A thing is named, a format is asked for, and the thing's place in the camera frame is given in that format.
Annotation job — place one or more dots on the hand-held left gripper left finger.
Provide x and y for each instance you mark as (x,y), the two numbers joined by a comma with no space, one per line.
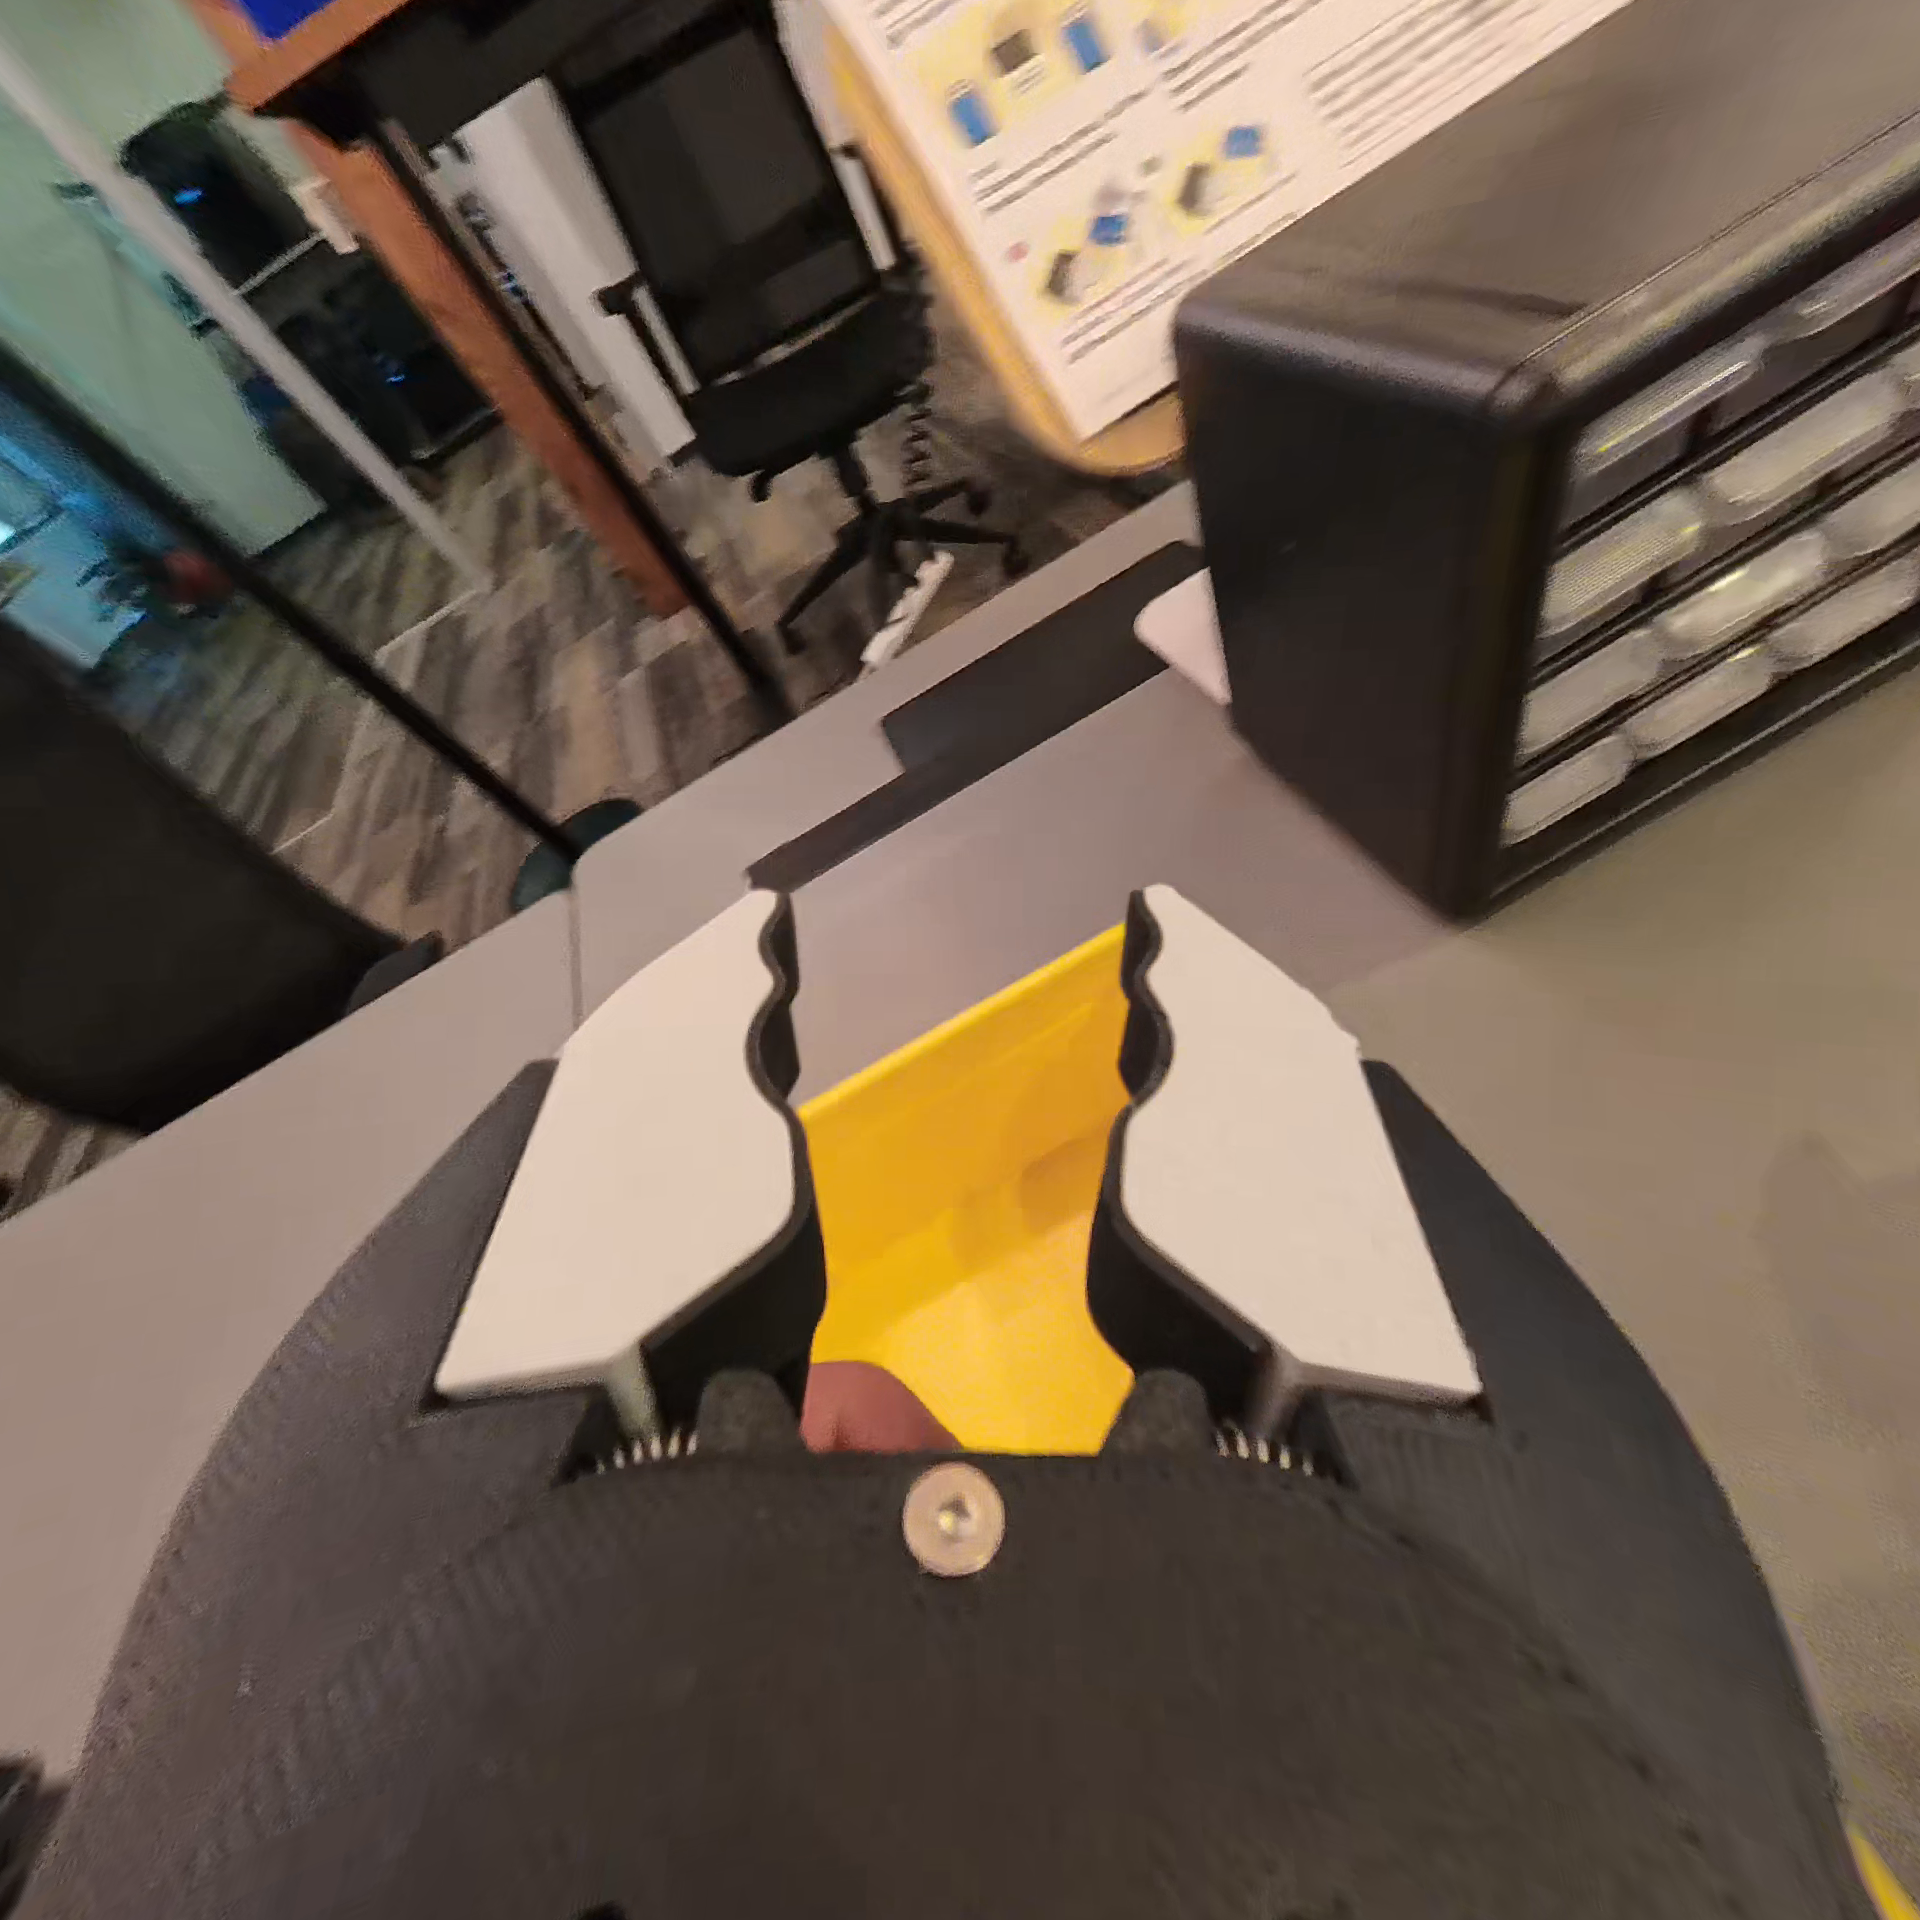
(629,1186)

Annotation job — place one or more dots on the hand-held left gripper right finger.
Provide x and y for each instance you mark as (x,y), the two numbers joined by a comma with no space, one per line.
(1277,1186)

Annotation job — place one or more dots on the yellow plastic bin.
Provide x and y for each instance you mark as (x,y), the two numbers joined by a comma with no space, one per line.
(962,1201)

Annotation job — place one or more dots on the black drawer cabinet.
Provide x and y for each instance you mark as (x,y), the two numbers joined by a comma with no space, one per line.
(1350,495)

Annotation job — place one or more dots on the row of clear cabinet drawers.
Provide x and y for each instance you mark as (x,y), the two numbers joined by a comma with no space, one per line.
(1725,570)

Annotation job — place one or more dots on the dark padded chair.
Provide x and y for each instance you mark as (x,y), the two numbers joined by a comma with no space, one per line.
(149,932)

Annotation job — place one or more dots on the white paper sheet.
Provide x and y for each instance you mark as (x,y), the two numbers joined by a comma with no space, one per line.
(1194,639)

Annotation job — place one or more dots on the white power strip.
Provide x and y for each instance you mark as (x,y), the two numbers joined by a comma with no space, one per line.
(906,610)

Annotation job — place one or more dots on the light wooden round board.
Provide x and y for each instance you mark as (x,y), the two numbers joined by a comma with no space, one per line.
(1036,406)

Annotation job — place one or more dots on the black office chair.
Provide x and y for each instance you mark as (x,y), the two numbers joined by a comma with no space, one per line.
(765,270)

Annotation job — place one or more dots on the white printed poster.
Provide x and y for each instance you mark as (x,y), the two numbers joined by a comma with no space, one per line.
(1201,166)

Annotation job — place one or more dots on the wooden desk with black frame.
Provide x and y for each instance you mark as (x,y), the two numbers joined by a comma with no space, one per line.
(435,284)

